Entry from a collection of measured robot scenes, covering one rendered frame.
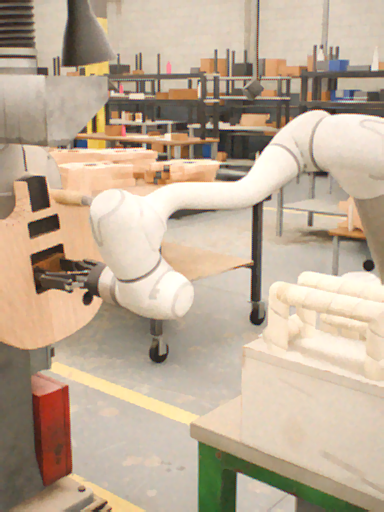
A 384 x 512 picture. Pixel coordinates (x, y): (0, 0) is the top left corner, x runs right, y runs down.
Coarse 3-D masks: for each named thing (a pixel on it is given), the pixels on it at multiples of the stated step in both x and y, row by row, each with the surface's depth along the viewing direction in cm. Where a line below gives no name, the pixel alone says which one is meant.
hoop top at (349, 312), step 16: (272, 288) 107; (288, 288) 105; (304, 288) 104; (288, 304) 106; (304, 304) 103; (320, 304) 101; (336, 304) 100; (352, 304) 98; (368, 304) 97; (368, 320) 97
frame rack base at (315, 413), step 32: (256, 352) 110; (288, 352) 108; (320, 352) 109; (352, 352) 108; (256, 384) 111; (288, 384) 107; (320, 384) 103; (352, 384) 99; (256, 416) 112; (288, 416) 108; (320, 416) 104; (352, 416) 100; (256, 448) 113; (288, 448) 109; (320, 448) 105; (352, 448) 101; (352, 480) 102
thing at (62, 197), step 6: (54, 192) 166; (60, 192) 165; (66, 192) 164; (72, 192) 163; (54, 198) 166; (60, 198) 164; (66, 198) 163; (72, 198) 162; (78, 198) 160; (72, 204) 163; (78, 204) 161
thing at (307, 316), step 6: (300, 282) 113; (300, 312) 114; (306, 312) 113; (312, 312) 114; (300, 318) 114; (306, 318) 114; (312, 318) 114; (306, 324) 114; (312, 324) 114; (306, 330) 114; (312, 330) 115; (300, 336) 115; (306, 336) 114; (312, 336) 115
